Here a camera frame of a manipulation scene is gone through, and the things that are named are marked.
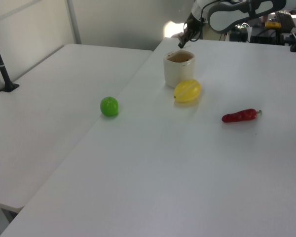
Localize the green toy apple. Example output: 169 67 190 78
100 96 120 118

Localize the dark cable on arm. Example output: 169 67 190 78
183 0 219 43

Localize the yellow toy melon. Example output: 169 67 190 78
173 79 202 104

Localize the black equipment box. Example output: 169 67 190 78
249 26 285 45

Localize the red toy chili pepper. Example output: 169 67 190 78
221 108 263 124

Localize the electronics with coloured wires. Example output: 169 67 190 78
229 22 251 42

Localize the black pole with base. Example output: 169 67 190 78
0 24 20 93

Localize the white ceramic cup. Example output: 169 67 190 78
163 50 196 89

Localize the aluminium frame post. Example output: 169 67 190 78
66 0 82 45

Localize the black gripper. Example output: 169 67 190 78
178 12 204 49

